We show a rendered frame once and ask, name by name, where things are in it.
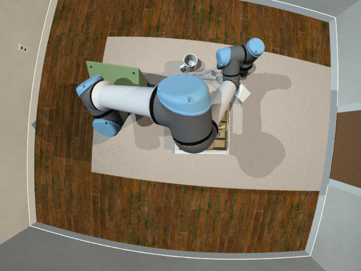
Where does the grey mug with white rim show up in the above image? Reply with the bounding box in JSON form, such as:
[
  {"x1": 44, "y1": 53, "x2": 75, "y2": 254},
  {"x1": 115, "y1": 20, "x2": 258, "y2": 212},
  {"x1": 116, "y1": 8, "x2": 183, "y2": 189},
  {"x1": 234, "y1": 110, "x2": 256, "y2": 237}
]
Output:
[{"x1": 179, "y1": 54, "x2": 197, "y2": 72}]

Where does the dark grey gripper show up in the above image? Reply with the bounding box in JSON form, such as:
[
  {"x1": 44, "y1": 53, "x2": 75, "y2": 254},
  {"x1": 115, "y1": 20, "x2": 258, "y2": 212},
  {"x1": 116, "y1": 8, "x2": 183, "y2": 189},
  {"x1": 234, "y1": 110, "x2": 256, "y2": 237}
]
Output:
[{"x1": 240, "y1": 64, "x2": 253, "y2": 77}]

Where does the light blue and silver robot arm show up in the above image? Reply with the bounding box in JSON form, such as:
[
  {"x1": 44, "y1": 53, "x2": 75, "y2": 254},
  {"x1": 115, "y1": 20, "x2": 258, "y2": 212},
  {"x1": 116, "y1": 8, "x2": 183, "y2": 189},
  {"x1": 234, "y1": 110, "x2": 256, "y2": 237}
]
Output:
[{"x1": 76, "y1": 38, "x2": 265, "y2": 154}]

